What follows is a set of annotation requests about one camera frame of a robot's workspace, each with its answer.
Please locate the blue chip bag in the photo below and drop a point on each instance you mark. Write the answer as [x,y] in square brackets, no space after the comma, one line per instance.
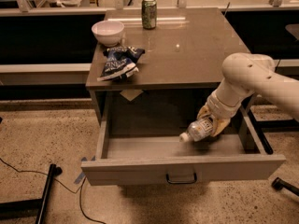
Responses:
[121,63]

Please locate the clear plastic water bottle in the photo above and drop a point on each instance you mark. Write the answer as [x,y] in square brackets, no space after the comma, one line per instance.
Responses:
[197,130]

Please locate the black caster leg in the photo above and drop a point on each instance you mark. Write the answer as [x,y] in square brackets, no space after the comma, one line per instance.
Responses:
[279,184]

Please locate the open grey top drawer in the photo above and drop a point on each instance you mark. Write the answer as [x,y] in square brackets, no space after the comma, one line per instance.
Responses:
[139,143]

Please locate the white paper tag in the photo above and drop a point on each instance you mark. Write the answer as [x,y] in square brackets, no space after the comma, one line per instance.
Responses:
[130,95]

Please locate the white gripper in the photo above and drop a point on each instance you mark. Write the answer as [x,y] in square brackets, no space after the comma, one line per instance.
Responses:
[219,108]

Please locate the black floor stand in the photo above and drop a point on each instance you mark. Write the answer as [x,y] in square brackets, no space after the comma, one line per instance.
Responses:
[34,207]

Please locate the grey cabinet counter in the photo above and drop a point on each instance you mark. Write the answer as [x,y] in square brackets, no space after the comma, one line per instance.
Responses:
[184,51]

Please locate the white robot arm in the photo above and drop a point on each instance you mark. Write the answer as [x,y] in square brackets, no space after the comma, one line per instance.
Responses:
[243,75]

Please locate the white bowl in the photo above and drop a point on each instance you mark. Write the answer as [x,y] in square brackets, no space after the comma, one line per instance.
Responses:
[108,33]

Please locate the green soda can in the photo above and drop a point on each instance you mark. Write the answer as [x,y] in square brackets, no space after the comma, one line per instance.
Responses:
[149,14]

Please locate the black drawer handle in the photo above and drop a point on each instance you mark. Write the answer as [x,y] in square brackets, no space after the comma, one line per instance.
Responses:
[181,180]

